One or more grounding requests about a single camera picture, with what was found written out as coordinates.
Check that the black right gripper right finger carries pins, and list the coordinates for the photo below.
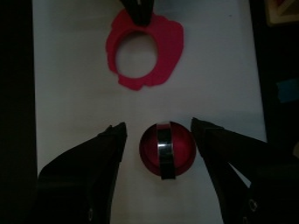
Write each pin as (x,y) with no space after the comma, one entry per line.
(234,157)

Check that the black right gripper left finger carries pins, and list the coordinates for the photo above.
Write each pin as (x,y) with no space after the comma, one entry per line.
(86,175)

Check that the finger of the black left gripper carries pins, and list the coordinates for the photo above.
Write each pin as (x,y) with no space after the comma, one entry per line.
(131,10)
(147,11)

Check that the wooden drawer box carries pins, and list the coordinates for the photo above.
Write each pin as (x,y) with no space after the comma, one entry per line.
(282,11)

